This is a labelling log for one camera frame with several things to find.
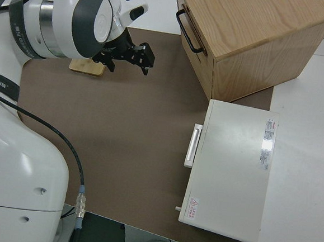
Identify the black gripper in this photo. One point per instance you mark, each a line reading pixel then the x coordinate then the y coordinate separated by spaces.
pixel 120 47

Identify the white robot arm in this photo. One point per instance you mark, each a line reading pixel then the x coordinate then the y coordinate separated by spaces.
pixel 7 156

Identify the wooden mug rack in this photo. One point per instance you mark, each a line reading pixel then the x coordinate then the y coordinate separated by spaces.
pixel 84 67

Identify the brown table mat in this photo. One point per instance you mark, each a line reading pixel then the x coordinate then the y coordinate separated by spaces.
pixel 122 129

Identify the light wooden drawer box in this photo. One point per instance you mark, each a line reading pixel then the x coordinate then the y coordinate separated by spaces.
pixel 255 36

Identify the white toaster oven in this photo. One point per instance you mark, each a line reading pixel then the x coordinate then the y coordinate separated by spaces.
pixel 231 171

